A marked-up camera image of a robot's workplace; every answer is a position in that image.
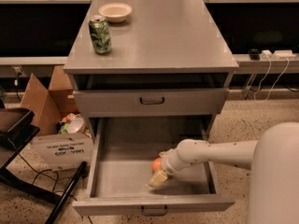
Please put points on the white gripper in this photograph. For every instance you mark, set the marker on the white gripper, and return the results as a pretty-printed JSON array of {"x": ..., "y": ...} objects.
[{"x": 167, "y": 164}]

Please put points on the orange fruit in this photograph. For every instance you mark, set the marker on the orange fruit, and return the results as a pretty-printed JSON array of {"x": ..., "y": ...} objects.
[{"x": 156, "y": 165}]

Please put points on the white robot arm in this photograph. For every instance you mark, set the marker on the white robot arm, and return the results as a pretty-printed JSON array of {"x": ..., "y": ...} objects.
[{"x": 273, "y": 161}]

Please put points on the open grey middle drawer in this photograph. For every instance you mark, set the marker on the open grey middle drawer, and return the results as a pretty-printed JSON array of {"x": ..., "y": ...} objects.
[{"x": 120, "y": 170}]

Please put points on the closed grey top drawer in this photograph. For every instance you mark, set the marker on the closed grey top drawer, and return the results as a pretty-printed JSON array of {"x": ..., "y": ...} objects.
[{"x": 148, "y": 103}]

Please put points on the white cup in box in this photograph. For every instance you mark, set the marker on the white cup in box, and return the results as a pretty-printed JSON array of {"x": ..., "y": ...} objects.
[{"x": 76, "y": 126}]

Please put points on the brown cardboard box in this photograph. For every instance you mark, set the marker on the brown cardboard box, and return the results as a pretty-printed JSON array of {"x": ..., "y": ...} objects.
[{"x": 54, "y": 108}]

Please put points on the grey metal cabinet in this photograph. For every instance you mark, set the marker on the grey metal cabinet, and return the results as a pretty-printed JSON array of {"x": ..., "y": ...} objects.
[{"x": 162, "y": 45}]

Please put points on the black small device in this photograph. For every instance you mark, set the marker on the black small device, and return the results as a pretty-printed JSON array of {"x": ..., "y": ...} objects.
[{"x": 254, "y": 54}]

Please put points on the green soda can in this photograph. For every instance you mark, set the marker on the green soda can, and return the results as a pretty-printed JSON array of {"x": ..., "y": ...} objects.
[{"x": 100, "y": 34}]

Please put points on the white paper bowl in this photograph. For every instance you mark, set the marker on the white paper bowl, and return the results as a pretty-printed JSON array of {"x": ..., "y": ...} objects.
[{"x": 115, "y": 12}]

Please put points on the white power adapter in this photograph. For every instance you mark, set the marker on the white power adapter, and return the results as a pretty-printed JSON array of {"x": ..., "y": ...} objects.
[{"x": 279, "y": 54}]

